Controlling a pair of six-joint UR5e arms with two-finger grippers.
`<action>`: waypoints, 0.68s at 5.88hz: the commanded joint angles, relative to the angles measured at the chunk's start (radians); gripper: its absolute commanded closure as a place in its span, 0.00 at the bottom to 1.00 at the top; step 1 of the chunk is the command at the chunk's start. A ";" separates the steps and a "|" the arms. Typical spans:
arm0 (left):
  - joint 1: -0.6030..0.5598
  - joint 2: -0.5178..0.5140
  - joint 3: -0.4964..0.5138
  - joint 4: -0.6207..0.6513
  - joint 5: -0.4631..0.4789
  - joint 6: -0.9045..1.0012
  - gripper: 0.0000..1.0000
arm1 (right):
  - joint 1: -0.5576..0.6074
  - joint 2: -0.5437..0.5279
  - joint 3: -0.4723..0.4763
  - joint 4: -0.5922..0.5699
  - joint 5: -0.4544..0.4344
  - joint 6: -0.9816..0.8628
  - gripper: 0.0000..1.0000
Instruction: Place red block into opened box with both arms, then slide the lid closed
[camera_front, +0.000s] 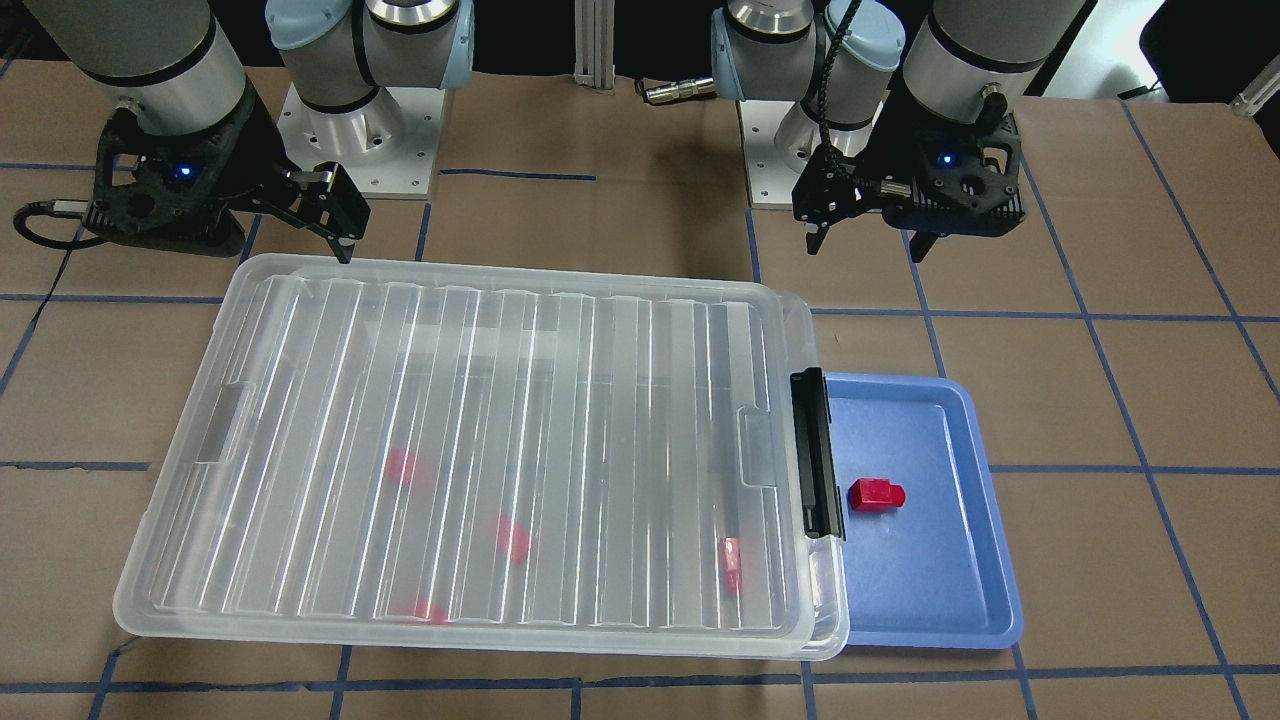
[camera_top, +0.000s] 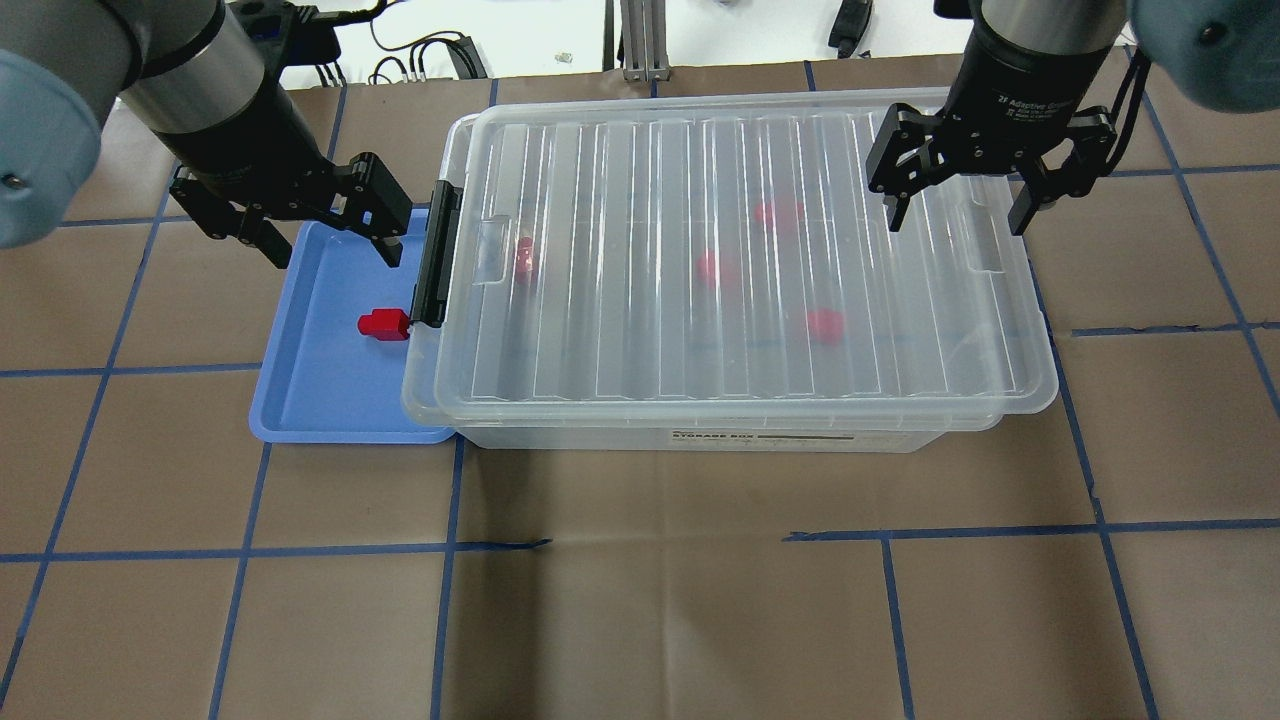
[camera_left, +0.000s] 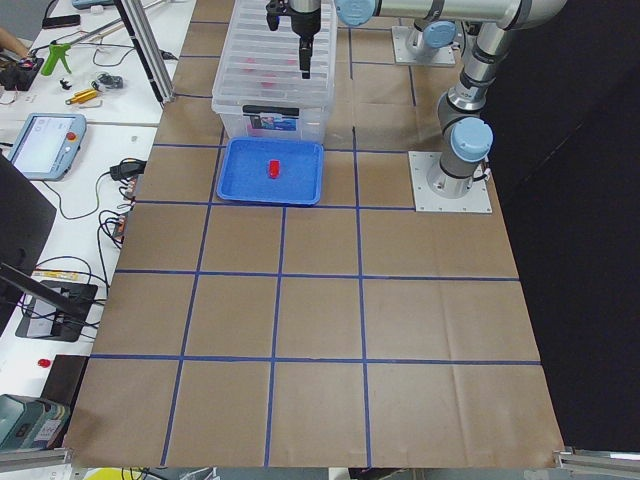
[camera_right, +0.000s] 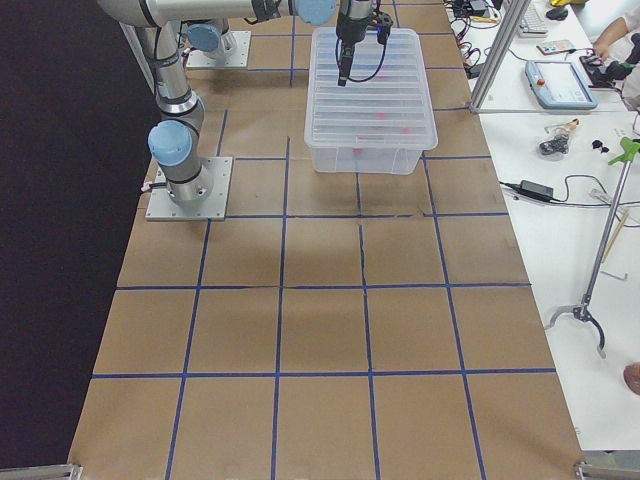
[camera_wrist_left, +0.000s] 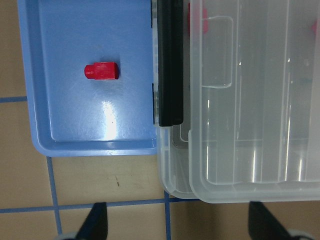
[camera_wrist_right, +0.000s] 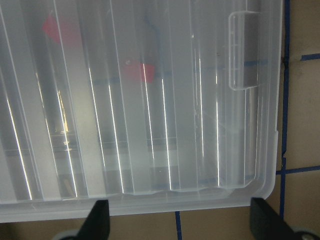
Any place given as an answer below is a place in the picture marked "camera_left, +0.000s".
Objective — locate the black smartphone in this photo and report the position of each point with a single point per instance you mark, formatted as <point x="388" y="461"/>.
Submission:
<point x="61" y="21"/>

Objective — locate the aluminium frame post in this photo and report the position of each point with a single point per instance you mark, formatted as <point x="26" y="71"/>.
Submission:
<point x="141" y="35"/>

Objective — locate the black box latch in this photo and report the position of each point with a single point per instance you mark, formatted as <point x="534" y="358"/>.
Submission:
<point x="271" y="110"/>

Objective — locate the black power adapter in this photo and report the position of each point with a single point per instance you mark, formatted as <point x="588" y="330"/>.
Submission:
<point x="127" y="168"/>

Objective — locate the green glue gun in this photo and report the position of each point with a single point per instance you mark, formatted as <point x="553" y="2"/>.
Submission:
<point x="57" y="54"/>

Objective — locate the robot teach pendant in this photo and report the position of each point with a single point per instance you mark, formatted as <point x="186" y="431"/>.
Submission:
<point x="47" y="145"/>

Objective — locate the yellow screwdriver handle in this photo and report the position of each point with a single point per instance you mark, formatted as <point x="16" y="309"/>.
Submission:
<point x="82" y="97"/>

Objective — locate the blue plastic tray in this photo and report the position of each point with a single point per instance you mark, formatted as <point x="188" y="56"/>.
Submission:
<point x="244" y="172"/>

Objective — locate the clear plastic storage box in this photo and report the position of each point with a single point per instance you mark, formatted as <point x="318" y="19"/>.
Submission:
<point x="310" y="125"/>

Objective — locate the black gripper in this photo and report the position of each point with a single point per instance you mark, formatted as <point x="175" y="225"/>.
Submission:
<point x="305" y="24"/>

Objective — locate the black monitor stand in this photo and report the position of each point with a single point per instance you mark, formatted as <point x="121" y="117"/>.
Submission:
<point x="51" y="310"/>

